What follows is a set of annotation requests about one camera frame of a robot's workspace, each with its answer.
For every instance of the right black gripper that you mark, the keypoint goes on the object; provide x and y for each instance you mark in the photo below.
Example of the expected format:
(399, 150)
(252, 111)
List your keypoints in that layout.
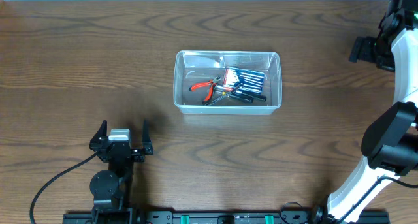
(362, 49)

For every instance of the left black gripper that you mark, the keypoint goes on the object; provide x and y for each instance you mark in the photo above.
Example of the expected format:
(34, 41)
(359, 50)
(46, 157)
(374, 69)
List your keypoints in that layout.
(120, 149)

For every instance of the orange handled pliers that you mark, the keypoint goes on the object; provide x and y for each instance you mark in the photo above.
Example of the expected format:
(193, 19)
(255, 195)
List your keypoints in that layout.
(211, 84)

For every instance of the small claw hammer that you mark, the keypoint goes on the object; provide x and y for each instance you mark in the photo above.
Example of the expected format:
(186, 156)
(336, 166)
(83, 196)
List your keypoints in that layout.
(257, 96)

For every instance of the black yellow screwdriver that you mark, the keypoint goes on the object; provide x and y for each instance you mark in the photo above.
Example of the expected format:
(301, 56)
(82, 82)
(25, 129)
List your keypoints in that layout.
(241, 98)

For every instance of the silver black wrench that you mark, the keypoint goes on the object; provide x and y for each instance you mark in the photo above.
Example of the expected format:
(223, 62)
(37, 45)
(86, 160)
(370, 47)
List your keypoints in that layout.
(224, 96)

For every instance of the precision screwdriver set case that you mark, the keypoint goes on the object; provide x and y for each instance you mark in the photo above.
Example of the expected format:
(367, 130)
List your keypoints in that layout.
(252, 81)

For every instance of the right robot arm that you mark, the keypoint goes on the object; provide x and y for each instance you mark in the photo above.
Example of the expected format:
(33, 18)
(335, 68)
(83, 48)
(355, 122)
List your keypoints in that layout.
(388, 150)

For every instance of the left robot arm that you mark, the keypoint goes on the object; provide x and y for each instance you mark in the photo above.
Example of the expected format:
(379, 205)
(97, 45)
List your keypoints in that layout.
(110, 188)

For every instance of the clear plastic container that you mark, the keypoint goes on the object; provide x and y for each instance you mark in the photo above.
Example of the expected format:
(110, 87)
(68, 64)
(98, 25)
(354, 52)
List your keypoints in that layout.
(194, 66)

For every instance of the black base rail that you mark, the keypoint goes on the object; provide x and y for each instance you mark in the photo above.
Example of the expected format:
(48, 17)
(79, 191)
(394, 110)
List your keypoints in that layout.
(167, 217)

